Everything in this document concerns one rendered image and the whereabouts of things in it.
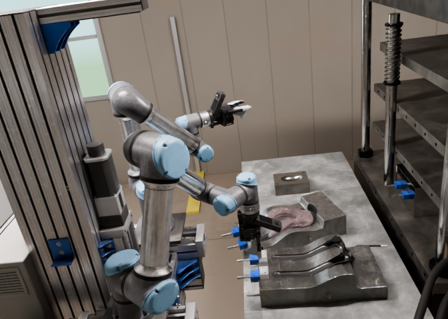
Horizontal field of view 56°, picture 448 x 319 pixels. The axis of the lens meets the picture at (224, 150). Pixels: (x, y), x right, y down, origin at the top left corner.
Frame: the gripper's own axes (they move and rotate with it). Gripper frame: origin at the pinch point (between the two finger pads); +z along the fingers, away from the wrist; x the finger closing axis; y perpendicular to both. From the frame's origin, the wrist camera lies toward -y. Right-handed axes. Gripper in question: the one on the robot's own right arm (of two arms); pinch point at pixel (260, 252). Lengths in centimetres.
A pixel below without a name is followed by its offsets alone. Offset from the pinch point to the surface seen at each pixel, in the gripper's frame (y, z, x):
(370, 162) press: -75, 22, -111
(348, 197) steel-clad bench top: -51, 21, -68
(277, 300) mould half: -4.8, 18.0, 8.3
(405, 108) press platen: -81, -28, -70
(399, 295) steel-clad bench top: -53, 21, 8
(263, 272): -0.1, 9.2, 1.3
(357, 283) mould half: -36.6, 14.4, 6.2
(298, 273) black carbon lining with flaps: -14.5, 13.0, -0.6
